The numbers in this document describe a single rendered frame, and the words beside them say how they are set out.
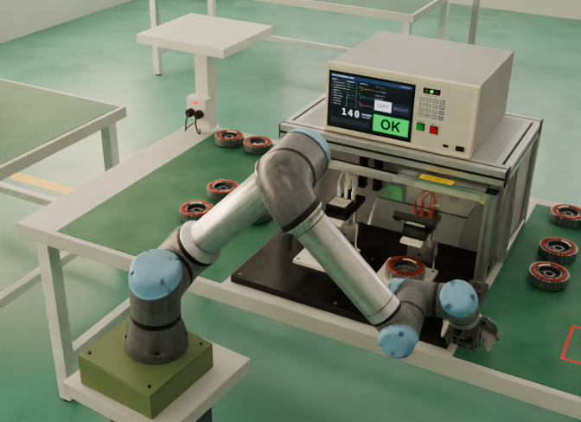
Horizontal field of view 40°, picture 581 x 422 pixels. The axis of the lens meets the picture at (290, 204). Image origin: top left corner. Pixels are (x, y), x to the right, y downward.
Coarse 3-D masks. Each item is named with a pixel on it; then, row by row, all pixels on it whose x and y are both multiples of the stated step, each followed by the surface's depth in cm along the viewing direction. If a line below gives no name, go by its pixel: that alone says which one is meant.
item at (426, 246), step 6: (426, 240) 235; (408, 246) 236; (414, 246) 235; (426, 246) 233; (432, 246) 232; (408, 252) 236; (414, 252) 235; (420, 252) 234; (426, 252) 233; (432, 252) 233; (420, 258) 235; (426, 258) 234; (432, 258) 235
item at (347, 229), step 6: (348, 222) 244; (360, 222) 244; (342, 228) 244; (348, 228) 243; (354, 228) 242; (360, 228) 245; (348, 234) 244; (354, 234) 243; (360, 234) 247; (348, 240) 245; (354, 240) 244
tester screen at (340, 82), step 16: (336, 80) 225; (352, 80) 223; (368, 80) 221; (336, 96) 227; (352, 96) 225; (368, 96) 223; (384, 96) 220; (400, 96) 218; (336, 112) 230; (368, 112) 225; (384, 112) 222; (368, 128) 227
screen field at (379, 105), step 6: (378, 102) 222; (384, 102) 221; (378, 108) 223; (384, 108) 222; (390, 108) 221; (396, 108) 220; (402, 108) 219; (408, 108) 218; (402, 114) 220; (408, 114) 219
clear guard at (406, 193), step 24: (408, 168) 223; (384, 192) 209; (408, 192) 209; (432, 192) 210; (456, 192) 210; (480, 192) 210; (384, 216) 205; (432, 216) 201; (456, 216) 199; (432, 240) 198; (456, 240) 196
